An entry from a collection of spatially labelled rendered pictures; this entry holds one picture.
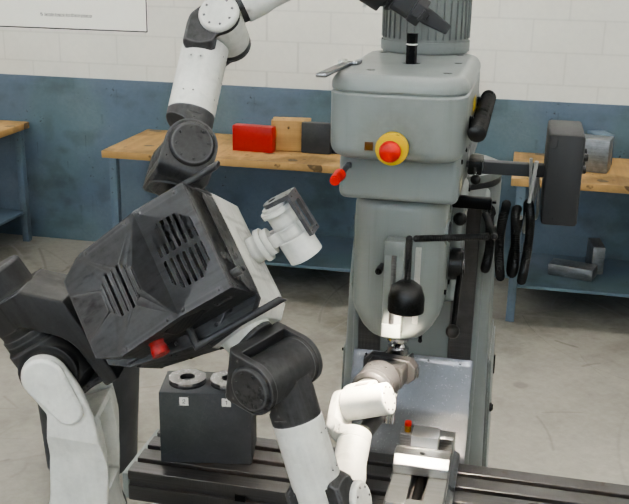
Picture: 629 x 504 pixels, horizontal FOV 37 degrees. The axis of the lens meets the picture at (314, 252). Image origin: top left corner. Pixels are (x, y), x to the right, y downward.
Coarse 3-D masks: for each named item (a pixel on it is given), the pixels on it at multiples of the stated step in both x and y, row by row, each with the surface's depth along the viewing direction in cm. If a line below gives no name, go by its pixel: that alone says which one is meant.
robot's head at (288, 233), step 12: (276, 216) 165; (288, 216) 166; (264, 228) 169; (276, 228) 167; (288, 228) 166; (300, 228) 167; (264, 240) 167; (276, 240) 168; (288, 240) 167; (300, 240) 166; (312, 240) 168; (276, 252) 169; (288, 252) 167; (300, 252) 167; (312, 252) 167
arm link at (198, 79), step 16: (208, 0) 177; (224, 0) 176; (192, 16) 177; (208, 16) 176; (224, 16) 175; (192, 32) 176; (208, 32) 176; (224, 32) 176; (192, 48) 176; (208, 48) 176; (224, 48) 179; (192, 64) 175; (208, 64) 176; (224, 64) 180; (176, 80) 176; (192, 80) 174; (208, 80) 175; (176, 96) 174; (192, 96) 173; (208, 96) 175
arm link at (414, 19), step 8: (360, 0) 185; (368, 0) 183; (376, 0) 182; (384, 0) 183; (392, 0) 183; (400, 0) 182; (408, 0) 182; (416, 0) 182; (424, 0) 181; (376, 8) 184; (384, 8) 185; (392, 8) 182; (400, 8) 182; (408, 8) 182; (416, 8) 181; (424, 8) 181; (408, 16) 182; (416, 16) 181; (416, 24) 183
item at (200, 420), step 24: (168, 384) 223; (192, 384) 221; (216, 384) 221; (168, 408) 221; (192, 408) 221; (216, 408) 220; (240, 408) 220; (168, 432) 223; (192, 432) 223; (216, 432) 222; (240, 432) 222; (168, 456) 225; (192, 456) 225; (216, 456) 224; (240, 456) 224
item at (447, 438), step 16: (400, 432) 219; (448, 432) 219; (448, 448) 217; (400, 480) 207; (416, 480) 209; (432, 480) 207; (448, 480) 213; (400, 496) 201; (416, 496) 202; (432, 496) 201; (448, 496) 210
